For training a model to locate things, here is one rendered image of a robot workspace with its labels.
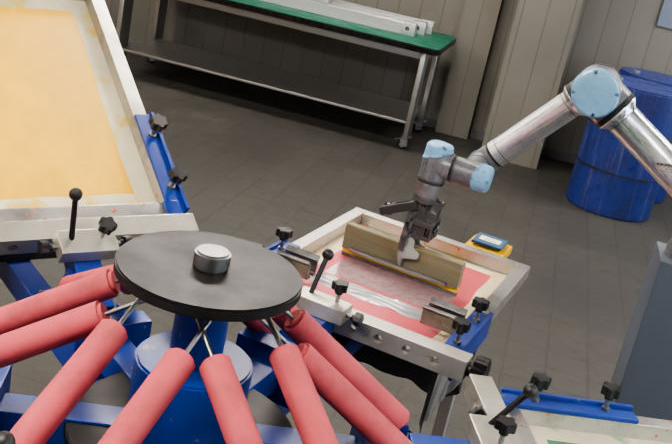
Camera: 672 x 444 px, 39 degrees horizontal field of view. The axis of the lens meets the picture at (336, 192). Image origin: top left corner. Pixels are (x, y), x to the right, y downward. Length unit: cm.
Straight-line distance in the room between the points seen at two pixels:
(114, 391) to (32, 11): 120
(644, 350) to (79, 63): 167
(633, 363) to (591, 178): 475
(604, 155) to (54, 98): 541
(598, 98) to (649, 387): 82
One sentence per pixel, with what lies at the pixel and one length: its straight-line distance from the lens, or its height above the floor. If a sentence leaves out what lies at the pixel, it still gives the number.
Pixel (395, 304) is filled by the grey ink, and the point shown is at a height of 96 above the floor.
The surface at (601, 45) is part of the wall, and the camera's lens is 867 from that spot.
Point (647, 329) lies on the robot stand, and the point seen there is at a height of 101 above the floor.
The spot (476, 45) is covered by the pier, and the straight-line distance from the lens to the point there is 858.
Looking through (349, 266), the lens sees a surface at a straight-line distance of 266.
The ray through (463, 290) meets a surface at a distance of 269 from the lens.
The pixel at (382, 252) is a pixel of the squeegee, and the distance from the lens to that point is 267.
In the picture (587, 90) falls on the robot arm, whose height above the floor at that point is 160.
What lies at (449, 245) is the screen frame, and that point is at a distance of 292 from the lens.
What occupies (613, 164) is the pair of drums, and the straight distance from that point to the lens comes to 730.
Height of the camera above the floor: 195
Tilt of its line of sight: 18 degrees down
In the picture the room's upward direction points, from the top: 12 degrees clockwise
